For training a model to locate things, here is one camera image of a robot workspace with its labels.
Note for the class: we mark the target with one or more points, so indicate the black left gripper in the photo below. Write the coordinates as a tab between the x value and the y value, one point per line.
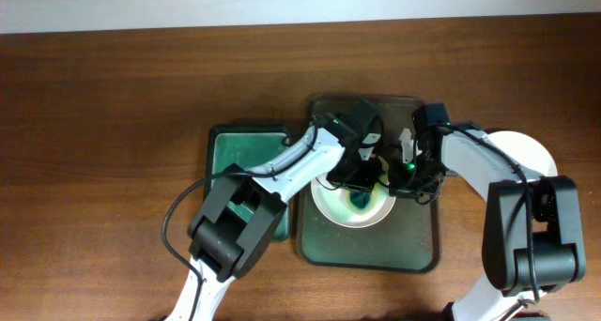
367	183

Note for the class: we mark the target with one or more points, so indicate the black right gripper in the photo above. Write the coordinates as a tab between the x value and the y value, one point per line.
398	187

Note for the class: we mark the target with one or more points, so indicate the green yellow scrub sponge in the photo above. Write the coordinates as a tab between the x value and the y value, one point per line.
359	202

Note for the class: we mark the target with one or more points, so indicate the pink white plate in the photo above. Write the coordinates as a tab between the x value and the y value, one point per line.
333	203

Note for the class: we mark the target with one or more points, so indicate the cream white plate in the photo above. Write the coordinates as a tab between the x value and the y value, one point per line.
525	150

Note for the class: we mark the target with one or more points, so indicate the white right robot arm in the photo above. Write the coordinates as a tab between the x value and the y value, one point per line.
532	242

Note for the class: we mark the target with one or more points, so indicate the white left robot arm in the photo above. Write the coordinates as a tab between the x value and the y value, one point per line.
238	218

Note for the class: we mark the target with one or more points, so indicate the dark grey serving tray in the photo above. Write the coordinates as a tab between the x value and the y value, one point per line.
406	240

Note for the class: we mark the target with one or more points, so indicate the green rectangular tray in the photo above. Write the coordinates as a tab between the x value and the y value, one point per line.
245	145

